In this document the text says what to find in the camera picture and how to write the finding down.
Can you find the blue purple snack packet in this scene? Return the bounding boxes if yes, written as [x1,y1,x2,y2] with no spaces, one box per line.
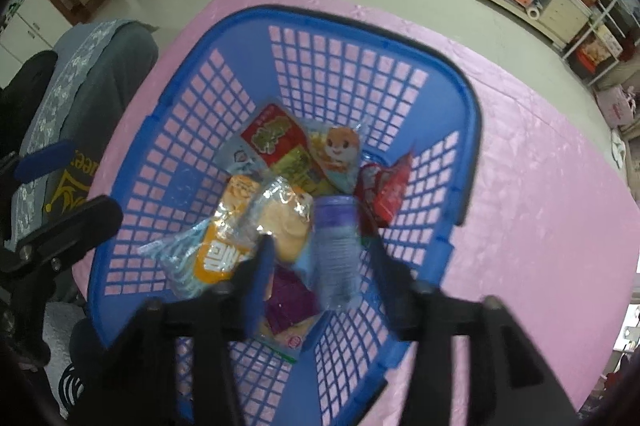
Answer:
[307,194,364,309]

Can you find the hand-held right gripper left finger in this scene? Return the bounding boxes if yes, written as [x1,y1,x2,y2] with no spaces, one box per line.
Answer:
[70,235,277,426]

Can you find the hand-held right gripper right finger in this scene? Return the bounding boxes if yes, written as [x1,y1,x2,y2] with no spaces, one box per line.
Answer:
[371,235,582,426]

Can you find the orange printed snack box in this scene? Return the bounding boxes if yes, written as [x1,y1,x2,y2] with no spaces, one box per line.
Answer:
[575,36,624,67]

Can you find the white shelf rack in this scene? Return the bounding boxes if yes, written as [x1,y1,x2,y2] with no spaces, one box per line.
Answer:
[565,0,640,87]

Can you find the pink tablecloth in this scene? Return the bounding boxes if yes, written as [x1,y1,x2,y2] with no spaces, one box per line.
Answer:
[72,0,640,426]

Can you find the white slippers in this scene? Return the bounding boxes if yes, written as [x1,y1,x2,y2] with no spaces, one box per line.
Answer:
[610,130,631,167]

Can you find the red yellow snack packet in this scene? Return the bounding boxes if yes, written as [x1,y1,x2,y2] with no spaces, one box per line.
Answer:
[220,102,326,197]

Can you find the white cupboard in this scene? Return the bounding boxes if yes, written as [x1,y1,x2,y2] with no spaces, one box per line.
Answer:
[0,0,54,87]

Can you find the orange snack packet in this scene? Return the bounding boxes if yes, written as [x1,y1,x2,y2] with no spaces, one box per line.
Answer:
[137,175,262,299]

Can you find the black chair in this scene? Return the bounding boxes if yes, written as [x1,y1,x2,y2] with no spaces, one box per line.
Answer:
[0,50,60,157]

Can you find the teal square snack packet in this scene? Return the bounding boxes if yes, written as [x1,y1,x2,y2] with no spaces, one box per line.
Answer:
[249,176,322,267]

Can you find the pink bag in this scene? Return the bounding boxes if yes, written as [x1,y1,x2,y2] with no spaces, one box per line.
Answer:
[595,86,640,127]

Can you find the cartoon hamster snack packet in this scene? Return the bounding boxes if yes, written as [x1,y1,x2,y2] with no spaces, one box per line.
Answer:
[305,116,374,197]

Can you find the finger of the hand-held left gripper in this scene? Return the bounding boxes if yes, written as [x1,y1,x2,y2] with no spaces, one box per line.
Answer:
[13,138,77,185]
[16,195,125,270]

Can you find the blue plastic basket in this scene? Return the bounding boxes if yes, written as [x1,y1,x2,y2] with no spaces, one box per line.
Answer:
[87,4,484,426]

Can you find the chair with grey cover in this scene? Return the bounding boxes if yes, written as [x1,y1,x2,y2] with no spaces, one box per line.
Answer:
[15,20,160,217]

